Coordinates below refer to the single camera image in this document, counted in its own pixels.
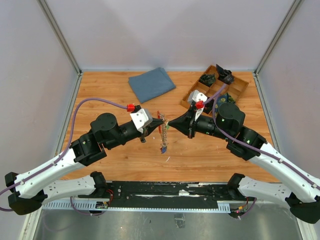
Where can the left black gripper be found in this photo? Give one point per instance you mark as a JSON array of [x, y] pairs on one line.
[[151, 127]]

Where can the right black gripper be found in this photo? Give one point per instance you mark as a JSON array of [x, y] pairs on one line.
[[185, 123]]

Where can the metal key organizer red handle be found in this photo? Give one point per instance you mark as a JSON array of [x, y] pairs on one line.
[[163, 133]]

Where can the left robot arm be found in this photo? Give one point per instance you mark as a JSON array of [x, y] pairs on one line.
[[37, 187]]

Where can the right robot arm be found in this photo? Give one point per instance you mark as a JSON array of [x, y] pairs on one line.
[[298, 190]]

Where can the folded blue cloth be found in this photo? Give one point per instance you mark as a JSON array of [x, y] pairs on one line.
[[151, 84]]

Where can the wooden compartment tray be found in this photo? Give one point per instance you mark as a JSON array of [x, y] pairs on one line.
[[236, 89]]

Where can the blue yellow floral tie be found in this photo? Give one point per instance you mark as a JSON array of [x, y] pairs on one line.
[[225, 98]]

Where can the dark green rolled tie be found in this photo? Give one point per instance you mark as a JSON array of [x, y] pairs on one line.
[[207, 79]]

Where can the dark navy rolled tie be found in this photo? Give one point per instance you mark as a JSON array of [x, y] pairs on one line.
[[224, 75]]

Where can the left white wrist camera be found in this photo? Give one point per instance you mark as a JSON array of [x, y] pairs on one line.
[[141, 119]]

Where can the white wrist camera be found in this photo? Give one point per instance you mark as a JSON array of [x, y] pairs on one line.
[[199, 99], [141, 119]]

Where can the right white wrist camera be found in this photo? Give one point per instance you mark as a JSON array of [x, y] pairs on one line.
[[199, 99]]

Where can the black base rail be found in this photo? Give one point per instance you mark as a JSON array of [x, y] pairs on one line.
[[165, 195]]

